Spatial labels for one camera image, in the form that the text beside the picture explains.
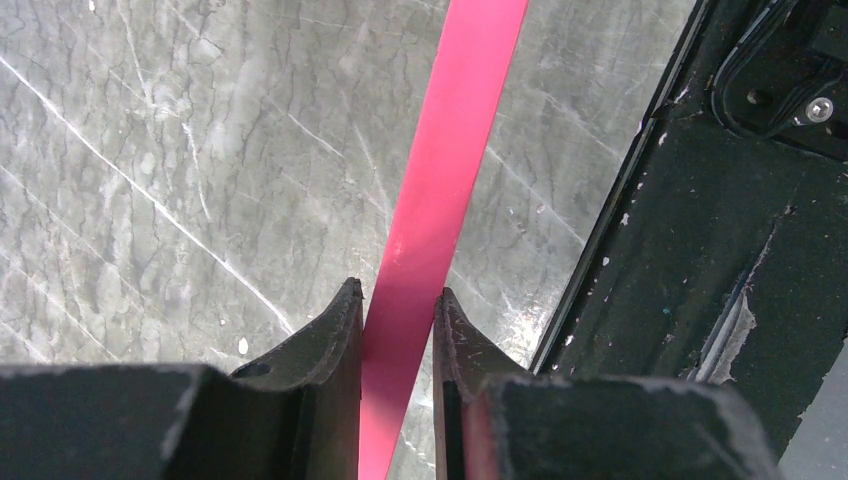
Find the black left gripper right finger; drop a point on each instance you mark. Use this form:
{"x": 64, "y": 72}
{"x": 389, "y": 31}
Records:
{"x": 493, "y": 419}

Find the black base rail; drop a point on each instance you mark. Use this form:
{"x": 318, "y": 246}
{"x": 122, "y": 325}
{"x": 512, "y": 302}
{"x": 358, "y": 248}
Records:
{"x": 720, "y": 253}

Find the pink wooden photo frame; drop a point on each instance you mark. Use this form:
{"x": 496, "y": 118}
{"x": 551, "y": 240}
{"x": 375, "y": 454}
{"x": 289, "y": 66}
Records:
{"x": 470, "y": 67}

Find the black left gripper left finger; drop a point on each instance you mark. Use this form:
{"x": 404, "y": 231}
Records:
{"x": 291, "y": 413}

